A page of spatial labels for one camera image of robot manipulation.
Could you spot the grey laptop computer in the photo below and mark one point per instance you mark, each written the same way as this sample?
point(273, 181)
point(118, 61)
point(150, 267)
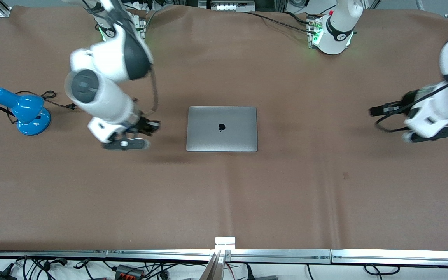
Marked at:
point(222, 130)

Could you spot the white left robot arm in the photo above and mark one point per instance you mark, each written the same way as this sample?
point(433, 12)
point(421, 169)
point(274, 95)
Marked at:
point(438, 105)

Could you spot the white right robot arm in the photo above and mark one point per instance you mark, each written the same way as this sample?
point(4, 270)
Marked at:
point(107, 101)

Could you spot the blue desk lamp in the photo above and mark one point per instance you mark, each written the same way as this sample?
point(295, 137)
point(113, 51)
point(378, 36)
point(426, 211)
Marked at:
point(33, 116)

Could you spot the brown table cover sheet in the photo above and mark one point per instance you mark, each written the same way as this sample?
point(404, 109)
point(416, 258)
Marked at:
point(224, 202)

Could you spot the white power strip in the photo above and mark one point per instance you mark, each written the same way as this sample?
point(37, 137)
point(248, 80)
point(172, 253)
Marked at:
point(227, 5)

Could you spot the black orange connector box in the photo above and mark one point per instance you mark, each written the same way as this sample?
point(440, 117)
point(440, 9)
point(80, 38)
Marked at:
point(128, 271)

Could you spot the aluminium profile strut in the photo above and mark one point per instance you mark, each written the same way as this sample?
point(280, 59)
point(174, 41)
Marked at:
point(213, 270)

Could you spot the black power adapter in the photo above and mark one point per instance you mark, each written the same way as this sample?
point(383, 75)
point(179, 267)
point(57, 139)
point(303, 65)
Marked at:
point(0, 276)

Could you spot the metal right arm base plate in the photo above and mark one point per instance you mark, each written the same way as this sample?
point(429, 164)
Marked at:
point(142, 25)

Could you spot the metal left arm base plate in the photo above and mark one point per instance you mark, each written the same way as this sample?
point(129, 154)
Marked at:
point(311, 39)

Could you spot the shiny metal corner bracket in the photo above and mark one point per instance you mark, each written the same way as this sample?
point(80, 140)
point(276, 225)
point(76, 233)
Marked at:
point(225, 242)

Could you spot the medium aluminium edge rail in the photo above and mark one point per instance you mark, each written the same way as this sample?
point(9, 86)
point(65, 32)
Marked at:
point(403, 257)

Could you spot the short aluminium edge rail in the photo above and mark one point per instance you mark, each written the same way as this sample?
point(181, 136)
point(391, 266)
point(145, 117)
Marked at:
point(41, 254)

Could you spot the long aluminium edge rail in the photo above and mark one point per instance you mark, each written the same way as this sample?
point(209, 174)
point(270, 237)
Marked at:
point(278, 256)

